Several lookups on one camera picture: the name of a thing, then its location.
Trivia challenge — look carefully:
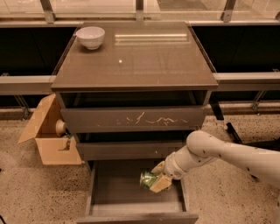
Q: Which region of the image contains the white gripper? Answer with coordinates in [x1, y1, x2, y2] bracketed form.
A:
[150, 152, 186, 193]

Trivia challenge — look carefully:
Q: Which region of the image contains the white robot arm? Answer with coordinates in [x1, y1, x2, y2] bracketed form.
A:
[150, 130, 280, 193]

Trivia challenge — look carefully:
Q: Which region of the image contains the grey middle drawer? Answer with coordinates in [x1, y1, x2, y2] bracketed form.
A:
[76, 140, 186, 160]

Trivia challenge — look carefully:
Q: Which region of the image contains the grey top drawer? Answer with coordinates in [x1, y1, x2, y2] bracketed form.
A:
[61, 107, 205, 133]

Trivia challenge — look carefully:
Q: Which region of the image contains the white ceramic bowl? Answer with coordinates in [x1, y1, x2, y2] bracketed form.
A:
[75, 26, 105, 50]

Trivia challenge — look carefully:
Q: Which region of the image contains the grey drawer cabinet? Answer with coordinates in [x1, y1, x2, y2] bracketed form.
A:
[50, 21, 219, 224]

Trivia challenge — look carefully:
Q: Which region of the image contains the grey drawer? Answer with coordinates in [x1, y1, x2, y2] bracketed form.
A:
[77, 158, 199, 224]
[61, 107, 205, 133]
[76, 140, 186, 160]

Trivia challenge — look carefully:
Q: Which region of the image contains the grey bottom drawer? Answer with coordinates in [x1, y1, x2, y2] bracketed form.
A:
[77, 158, 199, 224]

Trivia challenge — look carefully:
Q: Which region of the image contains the round beige object in box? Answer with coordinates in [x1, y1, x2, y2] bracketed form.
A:
[55, 119, 66, 137]

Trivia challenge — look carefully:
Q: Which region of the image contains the open cardboard box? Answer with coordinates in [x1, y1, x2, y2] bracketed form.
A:
[18, 94, 82, 165]

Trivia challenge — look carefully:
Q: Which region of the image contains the green drink can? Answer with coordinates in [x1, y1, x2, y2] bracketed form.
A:
[139, 171, 158, 189]

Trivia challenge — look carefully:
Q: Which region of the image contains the black metal stand leg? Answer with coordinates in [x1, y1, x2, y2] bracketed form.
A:
[227, 122, 242, 144]

